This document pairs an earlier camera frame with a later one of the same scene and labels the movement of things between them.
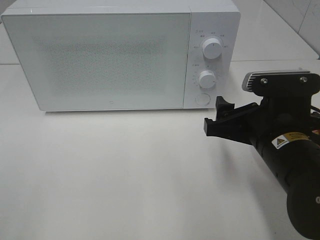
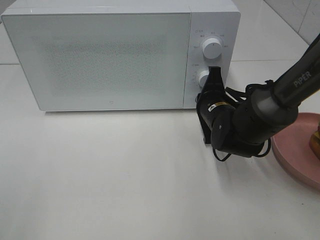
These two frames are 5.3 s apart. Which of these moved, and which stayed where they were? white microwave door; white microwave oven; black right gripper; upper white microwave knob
Moved: black right gripper
Stayed: white microwave door; upper white microwave knob; white microwave oven
